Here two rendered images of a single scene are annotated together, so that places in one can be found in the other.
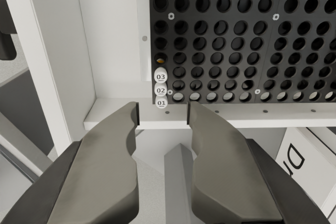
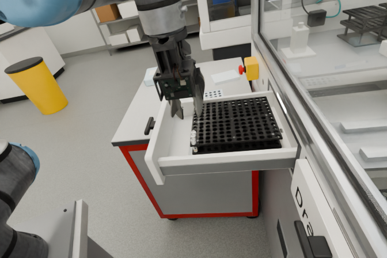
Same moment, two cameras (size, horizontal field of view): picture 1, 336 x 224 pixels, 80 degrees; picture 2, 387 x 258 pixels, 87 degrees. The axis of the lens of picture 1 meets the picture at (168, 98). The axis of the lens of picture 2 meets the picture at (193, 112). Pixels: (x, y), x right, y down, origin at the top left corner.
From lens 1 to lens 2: 0.50 m
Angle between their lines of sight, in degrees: 82
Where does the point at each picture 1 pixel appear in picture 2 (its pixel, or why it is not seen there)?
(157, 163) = not seen: outside the picture
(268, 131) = not seen: hidden behind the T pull
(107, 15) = (179, 141)
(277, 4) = (230, 116)
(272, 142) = not seen: hidden behind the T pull
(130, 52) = (185, 151)
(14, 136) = (83, 245)
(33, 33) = (159, 120)
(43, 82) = (155, 130)
